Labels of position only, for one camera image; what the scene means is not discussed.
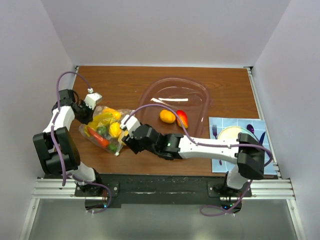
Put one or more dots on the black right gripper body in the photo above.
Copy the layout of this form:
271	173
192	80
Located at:
136	145

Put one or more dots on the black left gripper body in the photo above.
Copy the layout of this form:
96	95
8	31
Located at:
85	112

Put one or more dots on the clear zip top bag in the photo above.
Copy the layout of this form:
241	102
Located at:
115	144

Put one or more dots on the red fake mango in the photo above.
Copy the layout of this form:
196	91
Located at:
182	119

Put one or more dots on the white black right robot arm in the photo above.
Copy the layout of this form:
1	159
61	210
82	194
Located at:
244	152

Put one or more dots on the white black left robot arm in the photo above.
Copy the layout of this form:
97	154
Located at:
55	148

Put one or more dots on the yellow fake banana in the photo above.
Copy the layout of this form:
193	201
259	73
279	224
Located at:
103	119

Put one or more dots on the clear pink plastic bowl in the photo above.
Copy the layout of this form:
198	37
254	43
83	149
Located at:
190	96

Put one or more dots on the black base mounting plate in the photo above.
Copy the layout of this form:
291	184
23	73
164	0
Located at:
170	190

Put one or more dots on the purple plastic fork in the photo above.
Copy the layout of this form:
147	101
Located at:
215	134

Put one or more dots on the pale yellow plate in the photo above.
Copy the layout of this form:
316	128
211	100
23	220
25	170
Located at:
230	132

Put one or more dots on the purple plastic spoon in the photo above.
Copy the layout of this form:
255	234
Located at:
250	128

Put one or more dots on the blue plastic knife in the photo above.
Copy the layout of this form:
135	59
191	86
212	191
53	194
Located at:
261	140

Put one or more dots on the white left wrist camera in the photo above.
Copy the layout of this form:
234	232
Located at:
92	98

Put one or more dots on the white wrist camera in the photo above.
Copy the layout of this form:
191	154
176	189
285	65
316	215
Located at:
129	123
92	98

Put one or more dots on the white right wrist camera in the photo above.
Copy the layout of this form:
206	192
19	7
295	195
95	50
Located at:
129	123

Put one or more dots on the aluminium frame rail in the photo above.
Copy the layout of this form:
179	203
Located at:
267	189

